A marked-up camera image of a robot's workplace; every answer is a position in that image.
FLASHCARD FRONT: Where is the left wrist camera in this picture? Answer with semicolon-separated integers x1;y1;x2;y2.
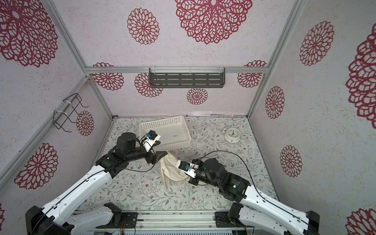
141;130;161;152

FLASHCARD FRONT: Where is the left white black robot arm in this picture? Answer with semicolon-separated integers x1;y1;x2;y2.
25;130;167;235

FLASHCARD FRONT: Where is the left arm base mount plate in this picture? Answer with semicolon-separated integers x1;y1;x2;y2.
96;212;139;229

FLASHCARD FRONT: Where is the dark grey wall shelf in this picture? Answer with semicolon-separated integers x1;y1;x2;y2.
148;68;225;89

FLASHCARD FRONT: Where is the white round alarm clock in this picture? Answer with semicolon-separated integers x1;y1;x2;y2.
223;127;241;144

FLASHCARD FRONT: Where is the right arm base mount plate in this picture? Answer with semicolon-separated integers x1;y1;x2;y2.
214;211;244;228

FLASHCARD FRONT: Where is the white perforated plastic basket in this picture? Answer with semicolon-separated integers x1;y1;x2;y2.
139;116;192;151

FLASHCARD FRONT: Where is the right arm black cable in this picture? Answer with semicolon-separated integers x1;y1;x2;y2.
196;150;318;235

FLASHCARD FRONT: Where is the white round plate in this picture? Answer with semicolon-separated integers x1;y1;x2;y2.
160;152;189;189

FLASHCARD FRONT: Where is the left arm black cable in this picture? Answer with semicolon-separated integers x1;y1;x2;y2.
117;137;156;173

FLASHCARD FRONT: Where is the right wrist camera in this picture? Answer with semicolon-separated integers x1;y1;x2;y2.
176;160;199;178

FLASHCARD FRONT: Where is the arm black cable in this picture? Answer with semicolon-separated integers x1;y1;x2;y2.
196;150;318;235
117;137;156;173

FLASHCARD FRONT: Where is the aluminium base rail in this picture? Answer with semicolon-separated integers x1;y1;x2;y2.
67;210;265;233

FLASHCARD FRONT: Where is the black wire wall rack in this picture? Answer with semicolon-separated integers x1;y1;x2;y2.
52;93;88;133

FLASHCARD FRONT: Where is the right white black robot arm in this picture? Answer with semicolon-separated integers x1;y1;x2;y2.
177;158;320;235

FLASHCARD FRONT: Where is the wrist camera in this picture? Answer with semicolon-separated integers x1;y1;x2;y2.
141;130;161;152
176;160;199;178

